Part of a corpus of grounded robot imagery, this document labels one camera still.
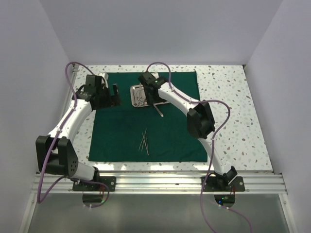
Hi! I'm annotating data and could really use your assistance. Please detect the stainless steel instrument tray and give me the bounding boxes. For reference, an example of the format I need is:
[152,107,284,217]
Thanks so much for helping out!
[130,84,171,108]

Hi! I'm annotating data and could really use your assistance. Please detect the dark green surgical cloth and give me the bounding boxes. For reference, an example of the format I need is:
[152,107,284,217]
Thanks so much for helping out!
[89,72,207,162]

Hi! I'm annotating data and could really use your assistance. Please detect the thin steel tweezers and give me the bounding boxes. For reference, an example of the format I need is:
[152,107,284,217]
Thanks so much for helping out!
[143,132,149,156]
[138,129,148,151]

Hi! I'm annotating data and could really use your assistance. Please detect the steel scalpel handle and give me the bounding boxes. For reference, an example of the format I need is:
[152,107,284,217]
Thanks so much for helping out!
[153,104,164,117]

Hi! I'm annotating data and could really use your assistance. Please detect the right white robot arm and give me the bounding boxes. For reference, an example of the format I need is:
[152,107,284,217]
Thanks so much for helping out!
[138,71,238,191]

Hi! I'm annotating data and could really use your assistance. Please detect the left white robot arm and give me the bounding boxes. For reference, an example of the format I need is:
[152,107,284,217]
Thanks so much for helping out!
[35,72,121,191]

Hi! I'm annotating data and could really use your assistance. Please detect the steel ring-handled scissors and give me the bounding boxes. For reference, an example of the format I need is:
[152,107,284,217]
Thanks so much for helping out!
[134,88,144,107]

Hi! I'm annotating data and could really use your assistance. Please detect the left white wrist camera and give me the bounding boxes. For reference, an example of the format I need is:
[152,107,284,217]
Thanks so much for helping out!
[99,72,108,80]

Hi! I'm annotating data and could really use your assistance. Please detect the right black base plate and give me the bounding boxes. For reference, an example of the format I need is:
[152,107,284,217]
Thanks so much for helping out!
[201,176,245,192]

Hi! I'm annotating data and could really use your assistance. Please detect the aluminium front rail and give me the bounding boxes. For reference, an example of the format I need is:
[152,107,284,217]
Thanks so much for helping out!
[31,171,289,195]

